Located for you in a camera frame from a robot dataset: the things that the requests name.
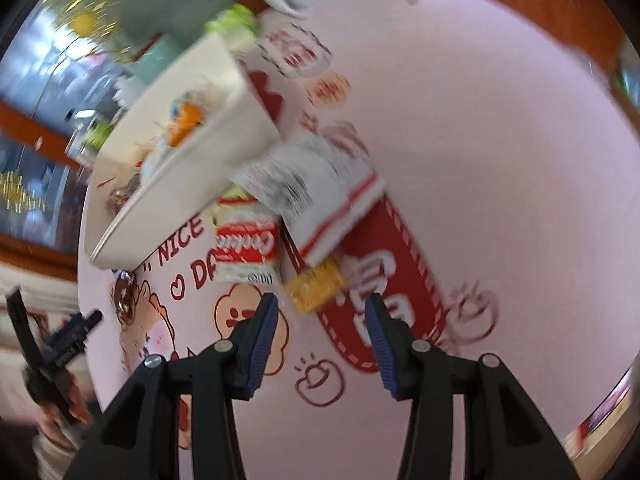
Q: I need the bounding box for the person's left hand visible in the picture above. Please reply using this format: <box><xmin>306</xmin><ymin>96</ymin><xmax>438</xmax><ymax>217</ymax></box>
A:
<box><xmin>37</xmin><ymin>374</ymin><xmax>101</xmax><ymax>449</ymax></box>

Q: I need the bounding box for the mixed nut bar packet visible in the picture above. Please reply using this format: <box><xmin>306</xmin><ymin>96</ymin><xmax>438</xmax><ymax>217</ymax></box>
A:
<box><xmin>106</xmin><ymin>174</ymin><xmax>141</xmax><ymax>217</ymax></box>

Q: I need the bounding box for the clear bottle green label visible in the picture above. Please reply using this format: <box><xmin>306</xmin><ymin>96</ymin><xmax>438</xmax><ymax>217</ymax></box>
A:
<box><xmin>65</xmin><ymin>108</ymin><xmax>116</xmax><ymax>168</ymax></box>

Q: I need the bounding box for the green tissue pack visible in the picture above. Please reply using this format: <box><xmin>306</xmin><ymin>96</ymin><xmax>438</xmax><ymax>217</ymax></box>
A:
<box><xmin>203</xmin><ymin>3</ymin><xmax>260</xmax><ymax>53</ymax></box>

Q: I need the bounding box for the white red cookie packet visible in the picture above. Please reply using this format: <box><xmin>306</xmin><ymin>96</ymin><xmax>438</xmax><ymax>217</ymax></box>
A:
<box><xmin>212</xmin><ymin>197</ymin><xmax>280</xmax><ymax>285</ymax></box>

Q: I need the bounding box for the yellow candy wrapper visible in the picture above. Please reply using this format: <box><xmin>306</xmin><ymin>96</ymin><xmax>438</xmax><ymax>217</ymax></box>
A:
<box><xmin>285</xmin><ymin>257</ymin><xmax>347</xmax><ymax>314</ymax></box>

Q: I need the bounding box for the green yellow snack packet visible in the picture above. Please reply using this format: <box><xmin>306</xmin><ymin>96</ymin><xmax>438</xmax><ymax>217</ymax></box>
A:
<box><xmin>217</xmin><ymin>185</ymin><xmax>256</xmax><ymax>204</ymax></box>

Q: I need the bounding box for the white red barcode snack packet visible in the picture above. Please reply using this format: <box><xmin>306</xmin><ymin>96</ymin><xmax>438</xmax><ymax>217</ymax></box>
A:
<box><xmin>231</xmin><ymin>134</ymin><xmax>385</xmax><ymax>266</ymax></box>

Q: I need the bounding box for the wooden glass door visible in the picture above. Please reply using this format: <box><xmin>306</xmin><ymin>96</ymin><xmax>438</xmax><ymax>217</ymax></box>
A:
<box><xmin>0</xmin><ymin>0</ymin><xmax>271</xmax><ymax>281</ymax></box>

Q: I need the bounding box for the teal ceramic canister brown lid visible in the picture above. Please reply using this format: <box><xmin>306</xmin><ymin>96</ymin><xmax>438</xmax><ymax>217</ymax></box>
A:
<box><xmin>128</xmin><ymin>34</ymin><xmax>186</xmax><ymax>84</ymax></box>

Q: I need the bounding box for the white plastic storage bin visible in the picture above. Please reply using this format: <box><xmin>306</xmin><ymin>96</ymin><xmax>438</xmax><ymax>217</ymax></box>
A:
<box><xmin>82</xmin><ymin>32</ymin><xmax>281</xmax><ymax>270</ymax></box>

